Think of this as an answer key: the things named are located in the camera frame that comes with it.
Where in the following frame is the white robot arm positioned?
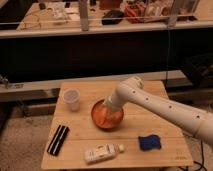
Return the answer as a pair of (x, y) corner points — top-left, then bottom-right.
(104, 76), (213, 146)

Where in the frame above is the orange ceramic bowl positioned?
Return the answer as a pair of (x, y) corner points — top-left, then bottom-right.
(91, 100), (124, 129)

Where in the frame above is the wooden table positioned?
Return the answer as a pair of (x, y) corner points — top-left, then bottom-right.
(41, 81), (193, 169)

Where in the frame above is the white plastic bottle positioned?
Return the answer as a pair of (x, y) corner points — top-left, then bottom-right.
(84, 144), (125, 164)

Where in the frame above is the blue sponge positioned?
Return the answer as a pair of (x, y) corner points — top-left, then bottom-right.
(138, 134), (161, 151)

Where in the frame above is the black striped rectangular case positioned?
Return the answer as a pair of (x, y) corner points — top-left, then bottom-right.
(47, 125), (69, 156)

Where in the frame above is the black object on bench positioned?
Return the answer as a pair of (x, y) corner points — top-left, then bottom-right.
(101, 10), (124, 25)

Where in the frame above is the black cable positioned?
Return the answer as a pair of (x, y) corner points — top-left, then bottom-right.
(191, 139), (209, 171)

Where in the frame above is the metal frame post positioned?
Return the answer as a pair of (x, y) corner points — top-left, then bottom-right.
(78, 0), (89, 31)

